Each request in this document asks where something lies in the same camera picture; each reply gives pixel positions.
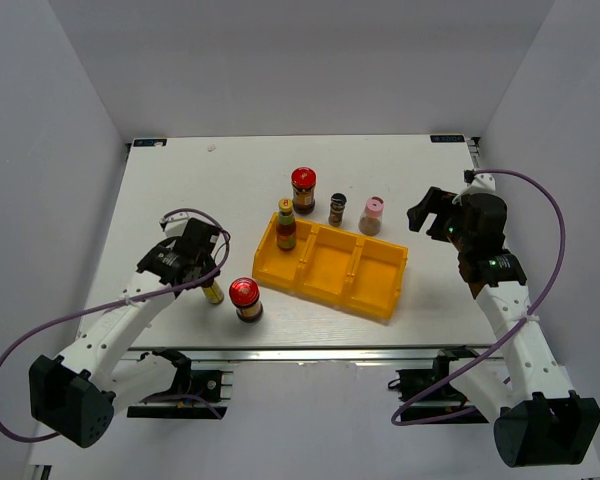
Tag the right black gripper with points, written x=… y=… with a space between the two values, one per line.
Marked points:
x=436 y=202

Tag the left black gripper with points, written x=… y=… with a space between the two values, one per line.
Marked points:
x=211 y=266

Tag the small yellow-label oil bottle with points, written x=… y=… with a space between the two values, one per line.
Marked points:
x=212 y=292

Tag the yellow-cap green-label sauce bottle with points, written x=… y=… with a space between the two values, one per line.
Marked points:
x=286 y=225

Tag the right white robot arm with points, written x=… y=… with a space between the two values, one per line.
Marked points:
x=538 y=418

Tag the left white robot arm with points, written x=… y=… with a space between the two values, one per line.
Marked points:
x=78 y=392

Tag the right blue table label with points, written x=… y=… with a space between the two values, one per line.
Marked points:
x=447 y=138

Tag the blue table label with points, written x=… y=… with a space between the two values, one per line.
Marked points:
x=149 y=142
x=447 y=138

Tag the front red-lid sauce jar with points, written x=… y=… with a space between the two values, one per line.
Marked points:
x=245 y=296

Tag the red-lid sauce jar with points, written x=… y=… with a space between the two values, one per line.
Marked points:
x=245 y=296
x=303 y=182

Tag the pink-cap spice shaker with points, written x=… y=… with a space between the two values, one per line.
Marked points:
x=370 y=222

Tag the black-cap spice jar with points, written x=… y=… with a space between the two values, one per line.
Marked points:
x=337 y=206

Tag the yellow three-compartment bin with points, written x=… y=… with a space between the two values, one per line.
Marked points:
x=351 y=272

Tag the left blue table label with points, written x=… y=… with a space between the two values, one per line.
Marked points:
x=149 y=142

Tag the rear red-lid sauce jar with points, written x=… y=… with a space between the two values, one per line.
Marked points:
x=303 y=182

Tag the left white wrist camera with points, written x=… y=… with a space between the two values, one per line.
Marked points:
x=174 y=225

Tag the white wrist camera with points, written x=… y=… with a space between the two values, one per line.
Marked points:
x=476 y=182
x=174 y=225

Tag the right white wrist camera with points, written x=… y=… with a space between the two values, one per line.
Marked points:
x=476 y=182

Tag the aluminium table rail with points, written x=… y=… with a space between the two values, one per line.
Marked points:
x=302 y=355

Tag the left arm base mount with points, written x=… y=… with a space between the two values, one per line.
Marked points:
x=194 y=394

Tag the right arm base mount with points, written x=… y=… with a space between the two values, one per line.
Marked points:
x=445 y=405

